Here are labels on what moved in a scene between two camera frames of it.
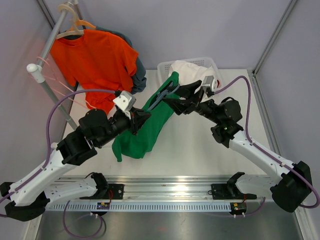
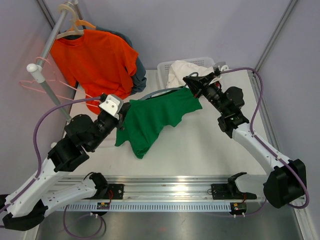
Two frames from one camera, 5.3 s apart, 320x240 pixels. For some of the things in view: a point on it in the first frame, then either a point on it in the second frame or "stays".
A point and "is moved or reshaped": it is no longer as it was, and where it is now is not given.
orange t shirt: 97,60 stays
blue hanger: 162,93 is moved or reshaped
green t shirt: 141,143 is moved or reshaped
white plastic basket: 163,68 stays
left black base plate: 114,191 stays
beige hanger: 77,31 stays
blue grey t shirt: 140,79 stays
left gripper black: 138,118 -> 122,114
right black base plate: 229,191 stays
